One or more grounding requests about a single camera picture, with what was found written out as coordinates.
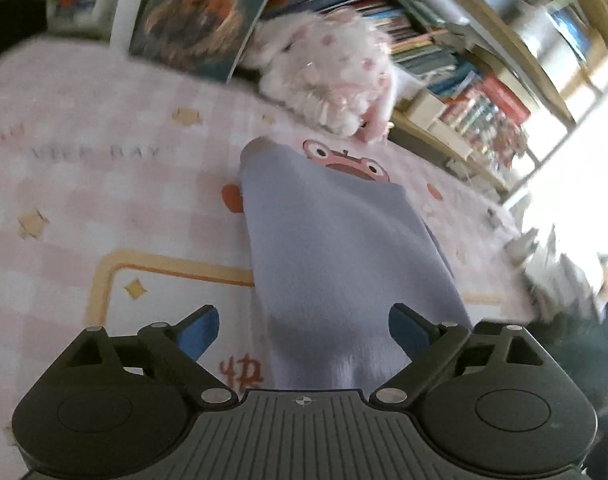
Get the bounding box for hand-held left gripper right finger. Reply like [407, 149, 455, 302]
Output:
[369, 303, 546, 406]

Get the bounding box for large illustrated book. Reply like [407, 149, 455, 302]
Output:
[129, 0, 291, 86]

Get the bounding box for white plush bunny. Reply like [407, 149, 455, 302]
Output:
[241, 10, 401, 144]

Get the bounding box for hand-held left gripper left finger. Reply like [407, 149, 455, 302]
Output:
[64, 304, 240, 406]

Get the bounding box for lavender sweater with orange print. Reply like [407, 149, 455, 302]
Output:
[238, 137, 475, 392]

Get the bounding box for row of books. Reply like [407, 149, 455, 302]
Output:
[263, 0, 535, 196]

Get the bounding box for pink checkered tablecloth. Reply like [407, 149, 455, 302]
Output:
[0, 35, 541, 463]

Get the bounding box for clear glass ornaments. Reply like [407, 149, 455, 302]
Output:
[504, 222, 608, 323]

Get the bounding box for white shelf post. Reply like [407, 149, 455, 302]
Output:
[109, 0, 161, 57]

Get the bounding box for bookshelf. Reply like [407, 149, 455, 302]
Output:
[349, 0, 608, 201]

